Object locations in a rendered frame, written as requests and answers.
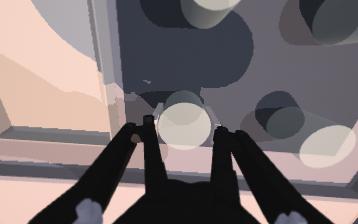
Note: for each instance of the translucent grey cylinder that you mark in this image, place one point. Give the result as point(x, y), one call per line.
point(317, 142)
point(184, 123)
point(204, 14)
point(336, 22)

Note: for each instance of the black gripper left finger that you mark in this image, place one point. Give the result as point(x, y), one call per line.
point(86, 200)

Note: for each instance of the shallow rectangular tray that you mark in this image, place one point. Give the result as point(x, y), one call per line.
point(56, 72)

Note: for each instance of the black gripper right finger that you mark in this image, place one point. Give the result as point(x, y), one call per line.
point(278, 200)

